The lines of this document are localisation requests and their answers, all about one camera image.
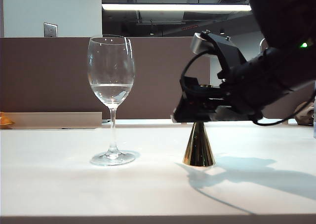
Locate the grey wall switch plate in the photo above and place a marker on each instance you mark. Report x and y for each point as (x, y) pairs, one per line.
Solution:
(50, 29)

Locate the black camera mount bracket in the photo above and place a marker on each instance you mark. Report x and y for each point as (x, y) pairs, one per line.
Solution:
(229, 51)

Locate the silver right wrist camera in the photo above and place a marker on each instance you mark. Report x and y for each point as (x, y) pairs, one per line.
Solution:
(200, 43)

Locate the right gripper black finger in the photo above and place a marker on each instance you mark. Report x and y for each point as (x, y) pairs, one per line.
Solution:
(195, 105)

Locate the red ceiling indicator strip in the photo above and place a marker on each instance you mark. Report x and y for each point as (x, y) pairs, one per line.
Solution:
(190, 27)

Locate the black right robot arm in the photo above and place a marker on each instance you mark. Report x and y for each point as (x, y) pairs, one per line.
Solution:
(284, 11)

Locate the orange round object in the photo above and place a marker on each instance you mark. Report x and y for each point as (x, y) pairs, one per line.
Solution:
(5, 121)

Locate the gold double-cone jigger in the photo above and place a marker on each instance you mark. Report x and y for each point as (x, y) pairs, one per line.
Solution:
(198, 150)

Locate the wide brown desk partition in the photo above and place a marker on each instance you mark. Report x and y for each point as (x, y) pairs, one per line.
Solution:
(148, 73)

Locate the crumpled brown bag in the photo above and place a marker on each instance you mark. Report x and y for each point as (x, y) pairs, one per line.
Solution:
(306, 115)

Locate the clear stemmed wine glass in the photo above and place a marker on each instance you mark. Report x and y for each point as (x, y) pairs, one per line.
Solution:
(111, 98)

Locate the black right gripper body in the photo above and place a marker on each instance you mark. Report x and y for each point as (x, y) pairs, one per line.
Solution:
(254, 85)

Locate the long white ceiling light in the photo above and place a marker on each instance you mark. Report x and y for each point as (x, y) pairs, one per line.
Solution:
(172, 7)

